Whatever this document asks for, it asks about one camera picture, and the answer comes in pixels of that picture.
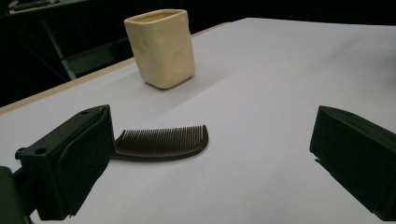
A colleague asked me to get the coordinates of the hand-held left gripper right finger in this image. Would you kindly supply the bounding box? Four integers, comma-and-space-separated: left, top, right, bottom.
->
309, 105, 396, 222

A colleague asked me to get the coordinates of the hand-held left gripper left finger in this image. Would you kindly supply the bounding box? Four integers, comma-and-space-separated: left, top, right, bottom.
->
15, 105, 116, 221

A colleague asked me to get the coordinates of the dark brown comb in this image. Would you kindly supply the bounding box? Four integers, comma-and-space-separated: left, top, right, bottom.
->
111, 124, 209, 162

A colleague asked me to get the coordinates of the cream square cup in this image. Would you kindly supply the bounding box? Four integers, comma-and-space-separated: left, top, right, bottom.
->
123, 8, 196, 90

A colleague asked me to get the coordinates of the wooden table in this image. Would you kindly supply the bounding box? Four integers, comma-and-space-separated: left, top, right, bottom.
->
0, 21, 233, 117

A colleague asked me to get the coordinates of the wooden desk with white legs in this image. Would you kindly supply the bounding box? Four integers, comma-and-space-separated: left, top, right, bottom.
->
7, 0, 78, 81

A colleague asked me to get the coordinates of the white table mat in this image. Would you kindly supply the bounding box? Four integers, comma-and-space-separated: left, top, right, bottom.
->
0, 17, 396, 224

